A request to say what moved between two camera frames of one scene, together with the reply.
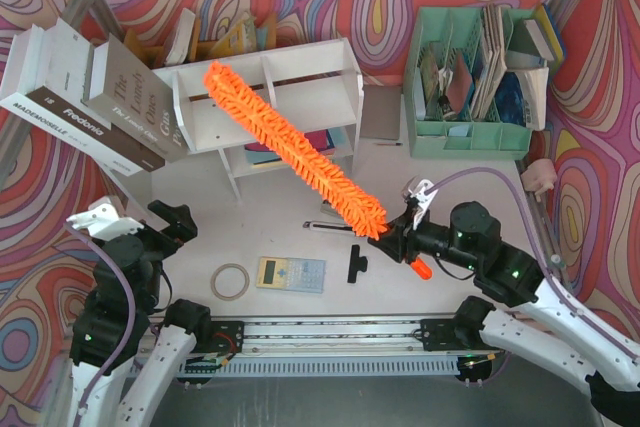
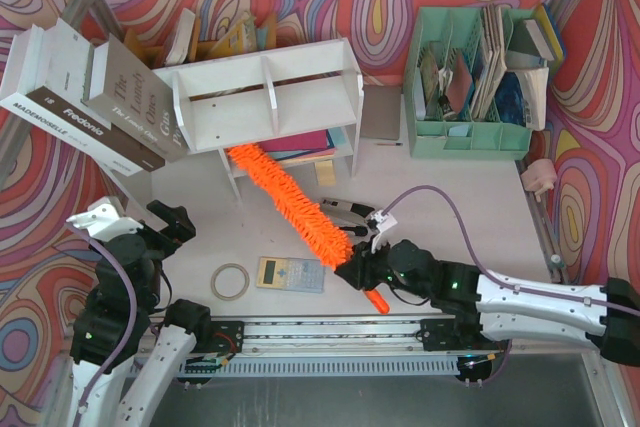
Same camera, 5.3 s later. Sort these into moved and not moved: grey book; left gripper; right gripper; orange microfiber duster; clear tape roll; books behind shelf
Moved: orange microfiber duster; right gripper
Not moved: left gripper; books behind shelf; grey book; clear tape roll
